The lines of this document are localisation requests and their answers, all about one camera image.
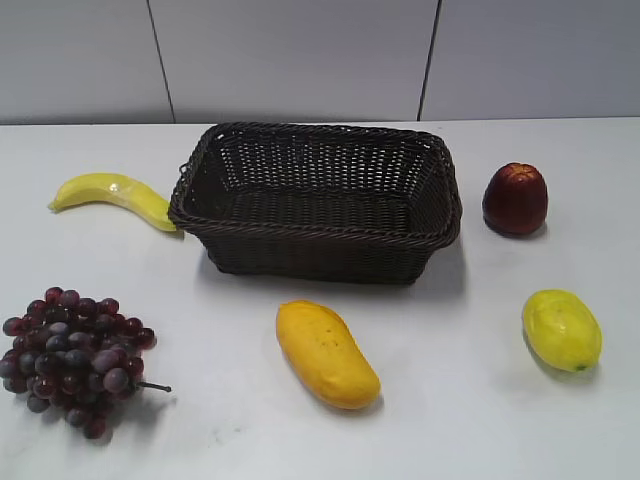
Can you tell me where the yellow banana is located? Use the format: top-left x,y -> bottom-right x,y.
48,173 -> 178,232

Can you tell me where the yellow lemon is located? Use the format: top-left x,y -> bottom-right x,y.
522,289 -> 603,372

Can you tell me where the purple grape bunch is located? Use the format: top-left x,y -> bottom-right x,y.
1,286 -> 172,440

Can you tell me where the dark woven wicker basket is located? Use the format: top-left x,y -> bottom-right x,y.
168,122 -> 462,285

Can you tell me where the yellow mango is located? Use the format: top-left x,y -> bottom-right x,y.
276,300 -> 381,410

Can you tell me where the dark red apple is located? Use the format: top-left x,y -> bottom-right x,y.
482,162 -> 548,236

